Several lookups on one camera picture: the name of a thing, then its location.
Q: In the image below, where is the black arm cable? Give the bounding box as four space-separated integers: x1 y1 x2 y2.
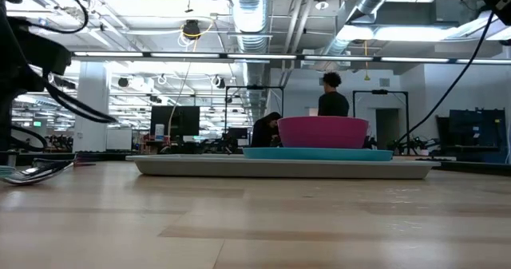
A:
393 11 496 146
19 0 90 35

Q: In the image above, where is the large black monitor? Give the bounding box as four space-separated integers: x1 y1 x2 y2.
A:
150 105 200 138

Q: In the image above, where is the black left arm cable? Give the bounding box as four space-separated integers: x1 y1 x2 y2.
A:
19 0 90 35

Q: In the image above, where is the spoon with teal handle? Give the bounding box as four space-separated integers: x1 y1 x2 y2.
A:
0 164 73 186

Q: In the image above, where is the yellow hanging cord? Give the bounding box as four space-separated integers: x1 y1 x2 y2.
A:
362 40 371 81

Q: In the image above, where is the teal plastic plate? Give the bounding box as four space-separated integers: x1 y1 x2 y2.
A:
242 147 394 162

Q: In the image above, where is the wide bright ceiling light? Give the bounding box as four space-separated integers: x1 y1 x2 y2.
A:
337 24 448 43

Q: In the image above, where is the white board panel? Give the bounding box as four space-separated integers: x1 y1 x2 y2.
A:
105 128 133 152

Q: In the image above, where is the dark blue cabinet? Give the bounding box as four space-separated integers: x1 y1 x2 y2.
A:
449 108 509 152

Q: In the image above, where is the black ceiling cable reel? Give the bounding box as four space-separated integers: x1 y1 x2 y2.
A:
181 19 202 42

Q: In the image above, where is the black corrugated cable hose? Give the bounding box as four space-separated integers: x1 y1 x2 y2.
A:
10 125 48 152

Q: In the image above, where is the standing person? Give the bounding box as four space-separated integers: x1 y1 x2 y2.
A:
317 71 351 117

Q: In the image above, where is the white building pillar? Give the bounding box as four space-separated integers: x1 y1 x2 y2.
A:
73 61 111 153

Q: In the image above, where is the grey plastic tray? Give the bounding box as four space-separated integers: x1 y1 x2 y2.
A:
125 153 442 180

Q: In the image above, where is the seated person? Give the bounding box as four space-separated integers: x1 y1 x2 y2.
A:
250 111 283 148

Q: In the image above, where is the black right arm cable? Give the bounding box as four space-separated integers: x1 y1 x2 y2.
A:
393 11 496 146

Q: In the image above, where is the fork with teal handle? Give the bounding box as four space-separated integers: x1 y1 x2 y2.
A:
31 152 97 172

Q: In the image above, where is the magenta plastic bowl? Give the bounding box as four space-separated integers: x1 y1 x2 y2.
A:
277 116 370 149

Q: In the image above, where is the black metal gantry frame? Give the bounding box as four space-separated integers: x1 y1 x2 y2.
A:
352 89 410 140
224 84 286 142

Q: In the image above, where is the long ceiling light strip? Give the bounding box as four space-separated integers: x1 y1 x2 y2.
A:
379 56 451 64
150 52 221 59
456 57 511 65
303 54 374 62
226 53 298 61
73 51 145 58

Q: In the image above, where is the grey rectangular air duct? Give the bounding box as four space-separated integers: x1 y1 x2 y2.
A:
347 0 480 26

